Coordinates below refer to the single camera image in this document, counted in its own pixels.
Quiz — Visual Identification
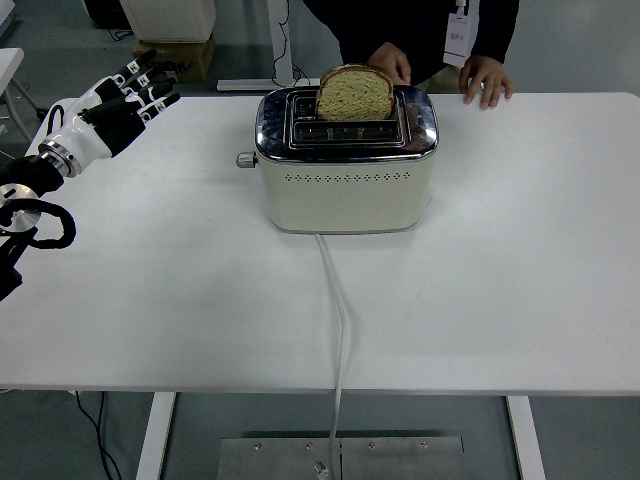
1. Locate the person's left hand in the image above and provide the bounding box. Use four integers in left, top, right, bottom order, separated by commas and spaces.
458, 53, 515, 112

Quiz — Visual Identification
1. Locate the white desk leg with foot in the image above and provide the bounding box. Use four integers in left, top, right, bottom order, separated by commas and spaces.
216, 0, 322, 93

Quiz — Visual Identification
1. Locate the white badge card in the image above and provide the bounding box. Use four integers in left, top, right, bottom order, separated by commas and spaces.
442, 0, 482, 68

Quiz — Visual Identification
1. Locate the thin black hanging cable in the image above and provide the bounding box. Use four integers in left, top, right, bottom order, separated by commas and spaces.
271, 0, 314, 89

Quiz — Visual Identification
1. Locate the person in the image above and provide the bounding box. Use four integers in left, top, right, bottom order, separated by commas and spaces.
302, 0, 521, 95

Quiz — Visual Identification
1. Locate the cream chrome toaster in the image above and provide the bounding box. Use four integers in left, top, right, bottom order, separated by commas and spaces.
254, 84, 441, 236

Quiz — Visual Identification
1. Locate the black floor cable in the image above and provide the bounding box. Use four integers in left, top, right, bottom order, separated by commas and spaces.
74, 391, 124, 480
96, 391, 108, 454

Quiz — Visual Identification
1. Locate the white appliance housing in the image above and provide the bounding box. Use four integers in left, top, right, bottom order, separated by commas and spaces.
119, 0, 218, 44

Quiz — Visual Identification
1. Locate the grey metal plate with screws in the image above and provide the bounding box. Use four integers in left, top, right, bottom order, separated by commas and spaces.
218, 436, 466, 480

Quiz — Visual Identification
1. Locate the white toaster power cable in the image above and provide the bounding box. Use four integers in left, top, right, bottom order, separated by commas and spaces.
312, 232, 352, 475

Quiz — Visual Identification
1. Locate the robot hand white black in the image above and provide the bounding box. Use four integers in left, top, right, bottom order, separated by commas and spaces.
47, 48, 182, 162

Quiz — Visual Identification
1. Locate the white table leg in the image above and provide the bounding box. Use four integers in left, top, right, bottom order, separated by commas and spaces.
505, 395, 548, 480
135, 392, 178, 480

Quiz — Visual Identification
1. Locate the slice of brown bread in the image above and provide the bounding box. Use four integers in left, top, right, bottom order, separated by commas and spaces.
314, 63, 395, 122

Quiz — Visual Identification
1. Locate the brown cardboard box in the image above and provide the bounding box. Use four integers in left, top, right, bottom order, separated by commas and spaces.
132, 33, 217, 84

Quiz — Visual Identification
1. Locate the person's right hand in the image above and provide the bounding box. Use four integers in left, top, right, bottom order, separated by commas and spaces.
366, 41, 413, 86

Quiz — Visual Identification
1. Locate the dark box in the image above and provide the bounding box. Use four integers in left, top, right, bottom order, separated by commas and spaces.
83, 0, 133, 30

